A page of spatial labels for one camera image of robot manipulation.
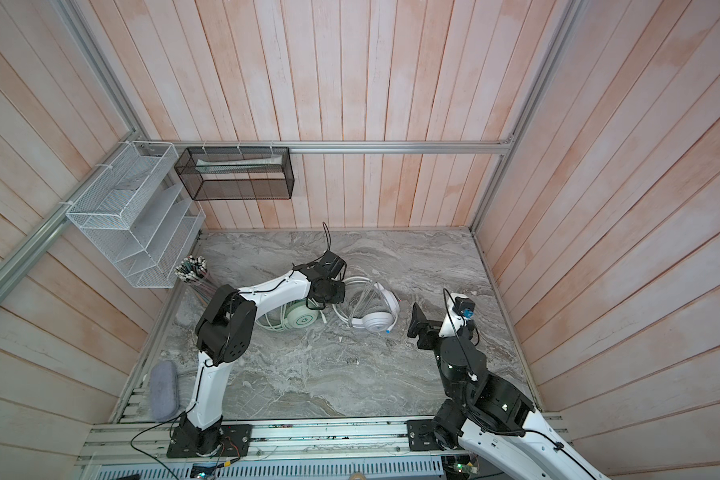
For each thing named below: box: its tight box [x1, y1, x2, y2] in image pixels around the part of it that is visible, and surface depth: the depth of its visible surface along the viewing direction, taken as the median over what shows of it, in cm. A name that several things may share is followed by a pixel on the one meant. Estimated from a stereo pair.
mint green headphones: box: [256, 300, 319, 331], surface depth 90 cm
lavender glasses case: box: [150, 360, 180, 421], surface depth 80 cm
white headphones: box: [332, 276, 400, 333], surface depth 92 cm
